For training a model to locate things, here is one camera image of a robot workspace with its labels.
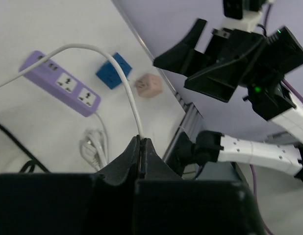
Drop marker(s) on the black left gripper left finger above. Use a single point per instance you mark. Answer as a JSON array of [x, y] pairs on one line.
[[123, 167]]

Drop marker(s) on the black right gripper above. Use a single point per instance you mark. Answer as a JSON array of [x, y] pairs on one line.
[[248, 60]]

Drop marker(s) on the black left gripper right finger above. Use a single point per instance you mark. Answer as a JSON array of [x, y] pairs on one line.
[[152, 167]]

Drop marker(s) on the blue cube socket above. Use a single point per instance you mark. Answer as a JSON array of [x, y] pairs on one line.
[[108, 74]]

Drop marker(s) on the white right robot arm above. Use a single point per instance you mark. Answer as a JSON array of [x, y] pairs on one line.
[[278, 105]]

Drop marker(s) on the pink cube socket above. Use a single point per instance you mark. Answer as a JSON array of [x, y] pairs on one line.
[[149, 85]]

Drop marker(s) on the purple power strip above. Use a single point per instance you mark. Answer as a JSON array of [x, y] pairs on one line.
[[55, 80]]

